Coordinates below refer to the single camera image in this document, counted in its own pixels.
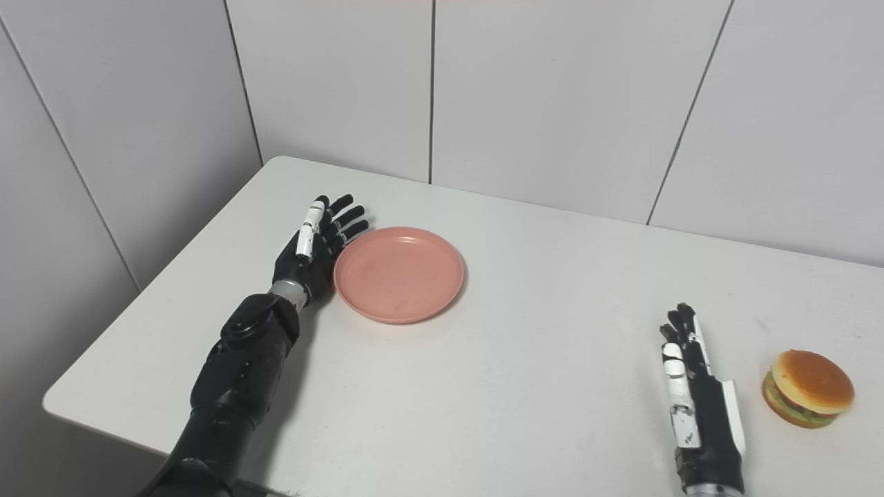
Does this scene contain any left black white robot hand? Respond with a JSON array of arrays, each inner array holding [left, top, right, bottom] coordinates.
[[271, 194, 370, 306]]

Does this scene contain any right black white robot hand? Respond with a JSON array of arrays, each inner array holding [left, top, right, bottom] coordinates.
[[660, 302, 747, 494]]

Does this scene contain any pink round plate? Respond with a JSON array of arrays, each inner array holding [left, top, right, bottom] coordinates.
[[333, 226, 466, 325]]

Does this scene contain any toy hamburger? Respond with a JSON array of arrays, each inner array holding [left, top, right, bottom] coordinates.
[[762, 349, 856, 429]]

